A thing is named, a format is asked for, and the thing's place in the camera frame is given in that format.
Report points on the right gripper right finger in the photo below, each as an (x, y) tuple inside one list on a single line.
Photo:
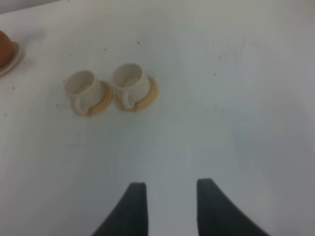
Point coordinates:
[(218, 216)]

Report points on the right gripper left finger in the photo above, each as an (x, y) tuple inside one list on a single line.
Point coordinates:
[(130, 215)]

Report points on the brown clay teapot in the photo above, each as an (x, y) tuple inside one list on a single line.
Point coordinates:
[(6, 49)]

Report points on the beige round teapot coaster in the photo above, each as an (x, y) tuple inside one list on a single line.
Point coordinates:
[(18, 55)]

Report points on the right orange cup saucer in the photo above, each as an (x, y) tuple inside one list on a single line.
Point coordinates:
[(145, 102)]

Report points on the orange cup saucer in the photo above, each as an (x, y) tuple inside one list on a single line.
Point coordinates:
[(145, 102), (101, 106)]

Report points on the left orange cup saucer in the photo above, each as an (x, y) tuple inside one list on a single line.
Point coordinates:
[(101, 106)]

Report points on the right white teacup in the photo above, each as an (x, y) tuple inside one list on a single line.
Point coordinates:
[(131, 84)]

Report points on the white teacup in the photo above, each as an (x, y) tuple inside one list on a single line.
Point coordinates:
[(131, 84), (84, 90)]

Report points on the left white teacup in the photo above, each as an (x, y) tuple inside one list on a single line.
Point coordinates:
[(84, 90)]

